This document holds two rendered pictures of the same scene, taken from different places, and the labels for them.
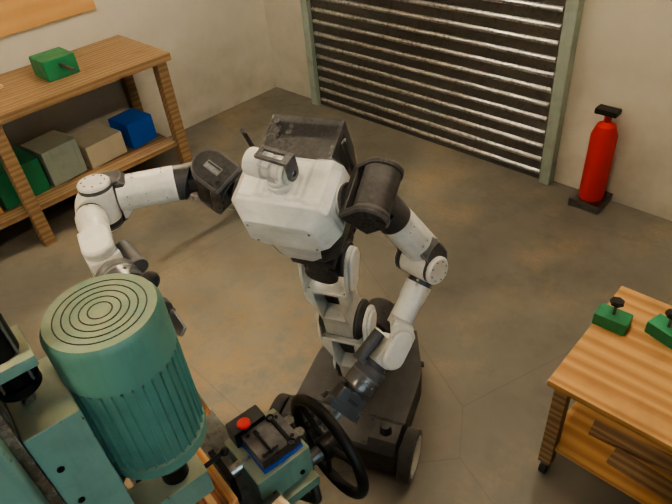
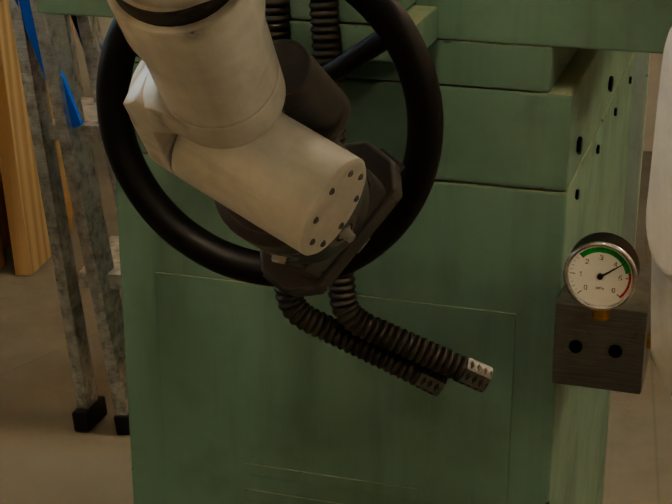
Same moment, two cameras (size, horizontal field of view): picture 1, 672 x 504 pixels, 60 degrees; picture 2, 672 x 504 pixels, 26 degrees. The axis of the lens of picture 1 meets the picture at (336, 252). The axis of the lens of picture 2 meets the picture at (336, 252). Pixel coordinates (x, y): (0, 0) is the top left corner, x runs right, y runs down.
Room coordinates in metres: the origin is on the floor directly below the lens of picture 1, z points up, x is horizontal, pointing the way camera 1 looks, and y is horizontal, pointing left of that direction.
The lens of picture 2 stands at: (1.75, -0.57, 1.12)
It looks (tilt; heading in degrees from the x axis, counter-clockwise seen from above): 21 degrees down; 142
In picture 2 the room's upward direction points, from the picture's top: straight up
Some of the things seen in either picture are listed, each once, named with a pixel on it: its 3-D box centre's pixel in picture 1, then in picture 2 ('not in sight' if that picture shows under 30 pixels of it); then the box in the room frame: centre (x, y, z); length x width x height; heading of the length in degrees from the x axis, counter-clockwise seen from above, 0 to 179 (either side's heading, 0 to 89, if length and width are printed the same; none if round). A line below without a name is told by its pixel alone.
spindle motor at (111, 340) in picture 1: (131, 379); not in sight; (0.63, 0.35, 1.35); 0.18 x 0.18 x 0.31
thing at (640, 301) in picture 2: not in sight; (608, 323); (0.93, 0.38, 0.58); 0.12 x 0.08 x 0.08; 125
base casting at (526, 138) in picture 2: not in sight; (407, 54); (0.56, 0.45, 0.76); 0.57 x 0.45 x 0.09; 125
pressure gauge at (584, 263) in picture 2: not in sight; (602, 279); (0.97, 0.33, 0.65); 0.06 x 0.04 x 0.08; 35
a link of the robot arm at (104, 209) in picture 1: (99, 218); not in sight; (1.18, 0.55, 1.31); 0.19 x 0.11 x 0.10; 23
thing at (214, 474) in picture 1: (214, 477); not in sight; (0.70, 0.31, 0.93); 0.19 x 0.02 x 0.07; 35
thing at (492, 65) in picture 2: not in sight; (361, 30); (0.67, 0.30, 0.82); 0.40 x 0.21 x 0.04; 35
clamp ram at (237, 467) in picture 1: (237, 467); not in sight; (0.71, 0.26, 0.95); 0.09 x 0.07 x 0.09; 35
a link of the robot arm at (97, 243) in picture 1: (101, 251); not in sight; (1.02, 0.50, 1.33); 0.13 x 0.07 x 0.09; 23
